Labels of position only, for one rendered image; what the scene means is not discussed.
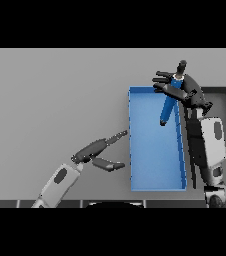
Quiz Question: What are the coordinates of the blue bin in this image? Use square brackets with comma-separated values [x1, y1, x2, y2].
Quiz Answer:
[128, 86, 188, 192]

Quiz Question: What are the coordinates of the blue pipe with dark end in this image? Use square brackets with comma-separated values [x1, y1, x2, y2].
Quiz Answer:
[159, 59, 188, 127]

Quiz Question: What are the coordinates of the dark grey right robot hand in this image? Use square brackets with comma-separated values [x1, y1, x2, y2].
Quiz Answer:
[151, 70, 214, 118]

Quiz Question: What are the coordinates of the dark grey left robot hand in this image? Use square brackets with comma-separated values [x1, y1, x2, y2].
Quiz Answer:
[71, 129, 129, 173]

